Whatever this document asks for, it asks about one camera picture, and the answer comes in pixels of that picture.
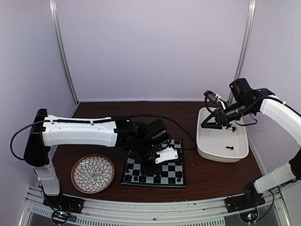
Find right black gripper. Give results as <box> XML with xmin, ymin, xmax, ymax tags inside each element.
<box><xmin>201</xmin><ymin>99</ymin><xmax>255</xmax><ymax>129</ymax></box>

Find black and grey chessboard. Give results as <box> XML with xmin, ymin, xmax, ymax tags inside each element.
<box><xmin>120</xmin><ymin>138</ymin><xmax>187</xmax><ymax>188</ymax></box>

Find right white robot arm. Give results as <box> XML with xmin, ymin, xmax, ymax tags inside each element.
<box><xmin>196</xmin><ymin>78</ymin><xmax>301</xmax><ymax>208</ymax></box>

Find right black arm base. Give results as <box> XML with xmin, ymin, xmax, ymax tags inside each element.
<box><xmin>224</xmin><ymin>194</ymin><xmax>265</xmax><ymax>213</ymax></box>

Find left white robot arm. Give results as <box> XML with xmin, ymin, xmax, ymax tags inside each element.
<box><xmin>24</xmin><ymin>109</ymin><xmax>175</xmax><ymax>209</ymax></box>

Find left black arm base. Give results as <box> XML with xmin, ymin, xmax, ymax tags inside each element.
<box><xmin>43</xmin><ymin>194</ymin><xmax>84</xmax><ymax>214</ymax></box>

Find black chess pieces in tub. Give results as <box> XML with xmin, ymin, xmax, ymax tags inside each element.
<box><xmin>226</xmin><ymin>126</ymin><xmax>236</xmax><ymax>150</ymax></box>

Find white plastic tub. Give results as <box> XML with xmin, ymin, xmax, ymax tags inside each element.
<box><xmin>196</xmin><ymin>107</ymin><xmax>249</xmax><ymax>163</ymax></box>

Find floral patterned plate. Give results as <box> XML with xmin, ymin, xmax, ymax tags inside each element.
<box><xmin>71</xmin><ymin>154</ymin><xmax>115</xmax><ymax>194</ymax></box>

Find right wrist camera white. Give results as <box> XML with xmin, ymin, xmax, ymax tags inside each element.
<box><xmin>204</xmin><ymin>90</ymin><xmax>228</xmax><ymax>109</ymax></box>

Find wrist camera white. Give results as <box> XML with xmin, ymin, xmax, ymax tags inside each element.
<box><xmin>204</xmin><ymin>90</ymin><xmax>228</xmax><ymax>109</ymax></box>
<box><xmin>155</xmin><ymin>147</ymin><xmax>178</xmax><ymax>164</ymax></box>

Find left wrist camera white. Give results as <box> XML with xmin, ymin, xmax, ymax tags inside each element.
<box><xmin>155</xmin><ymin>147</ymin><xmax>178</xmax><ymax>164</ymax></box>

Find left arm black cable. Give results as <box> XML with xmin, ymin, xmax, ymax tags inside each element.
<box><xmin>112</xmin><ymin>114</ymin><xmax>195</xmax><ymax>151</ymax></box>

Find right aluminium frame post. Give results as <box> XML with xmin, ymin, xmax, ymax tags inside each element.
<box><xmin>234</xmin><ymin>0</ymin><xmax>256</xmax><ymax>80</ymax></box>

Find aluminium frame post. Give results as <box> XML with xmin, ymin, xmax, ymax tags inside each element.
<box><xmin>234</xmin><ymin>0</ymin><xmax>256</xmax><ymax>80</ymax></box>
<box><xmin>49</xmin><ymin>0</ymin><xmax>79</xmax><ymax>105</ymax></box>

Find left aluminium frame post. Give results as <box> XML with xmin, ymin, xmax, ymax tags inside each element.
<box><xmin>49</xmin><ymin>0</ymin><xmax>79</xmax><ymax>105</ymax></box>

